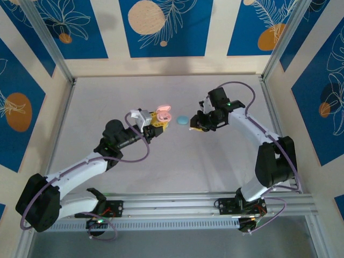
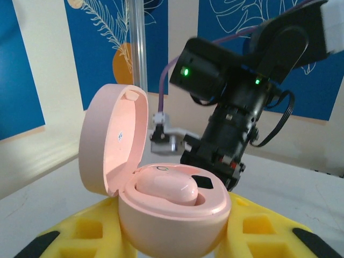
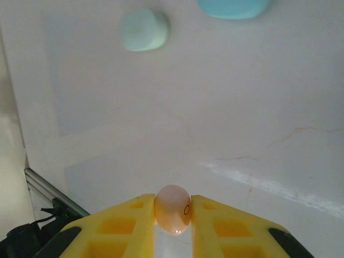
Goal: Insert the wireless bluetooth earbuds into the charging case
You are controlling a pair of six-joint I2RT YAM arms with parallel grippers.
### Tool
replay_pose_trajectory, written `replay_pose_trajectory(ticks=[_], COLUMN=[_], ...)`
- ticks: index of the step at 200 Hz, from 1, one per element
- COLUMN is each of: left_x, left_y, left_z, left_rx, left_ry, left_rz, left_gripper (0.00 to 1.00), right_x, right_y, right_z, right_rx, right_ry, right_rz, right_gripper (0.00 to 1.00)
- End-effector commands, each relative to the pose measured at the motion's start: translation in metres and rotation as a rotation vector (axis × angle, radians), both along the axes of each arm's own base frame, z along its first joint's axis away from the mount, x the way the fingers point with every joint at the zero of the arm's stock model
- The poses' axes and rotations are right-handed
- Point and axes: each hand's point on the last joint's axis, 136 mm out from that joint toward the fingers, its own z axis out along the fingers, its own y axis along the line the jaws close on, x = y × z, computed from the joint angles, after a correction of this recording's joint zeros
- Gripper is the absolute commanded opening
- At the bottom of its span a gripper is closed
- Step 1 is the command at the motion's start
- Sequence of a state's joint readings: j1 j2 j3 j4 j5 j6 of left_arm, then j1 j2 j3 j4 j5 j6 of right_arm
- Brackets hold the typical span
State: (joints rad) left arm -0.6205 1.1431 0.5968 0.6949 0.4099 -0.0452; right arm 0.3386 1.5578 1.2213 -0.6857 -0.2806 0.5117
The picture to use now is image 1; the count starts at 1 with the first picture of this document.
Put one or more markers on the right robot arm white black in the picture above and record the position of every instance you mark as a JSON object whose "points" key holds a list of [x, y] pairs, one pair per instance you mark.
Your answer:
{"points": [[247, 123]]}

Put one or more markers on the pink earbud charging case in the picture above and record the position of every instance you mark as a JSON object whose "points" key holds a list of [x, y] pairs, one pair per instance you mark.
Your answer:
{"points": [[164, 116]]}

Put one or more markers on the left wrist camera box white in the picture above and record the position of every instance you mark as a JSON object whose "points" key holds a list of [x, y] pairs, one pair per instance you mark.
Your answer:
{"points": [[143, 118]]}

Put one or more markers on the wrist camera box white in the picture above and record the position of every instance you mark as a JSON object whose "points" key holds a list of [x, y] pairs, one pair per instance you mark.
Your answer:
{"points": [[205, 104], [143, 118]]}

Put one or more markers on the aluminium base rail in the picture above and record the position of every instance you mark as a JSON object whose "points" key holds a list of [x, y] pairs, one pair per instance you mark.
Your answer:
{"points": [[172, 207]]}

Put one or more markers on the aluminium table side rail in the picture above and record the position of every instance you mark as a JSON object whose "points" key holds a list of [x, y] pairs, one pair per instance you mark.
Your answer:
{"points": [[64, 113], [268, 99]]}

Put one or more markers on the aluminium frame post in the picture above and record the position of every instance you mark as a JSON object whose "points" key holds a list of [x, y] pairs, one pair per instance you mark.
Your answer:
{"points": [[51, 45], [291, 40]]}

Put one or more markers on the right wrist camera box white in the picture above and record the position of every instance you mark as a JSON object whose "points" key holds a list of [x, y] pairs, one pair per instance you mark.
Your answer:
{"points": [[205, 104]]}

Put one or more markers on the blue earbud charging case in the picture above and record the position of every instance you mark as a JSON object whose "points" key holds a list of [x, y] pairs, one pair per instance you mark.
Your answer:
{"points": [[182, 120]]}

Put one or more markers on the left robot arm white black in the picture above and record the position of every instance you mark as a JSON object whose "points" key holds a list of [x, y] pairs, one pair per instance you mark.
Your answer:
{"points": [[78, 168]]}

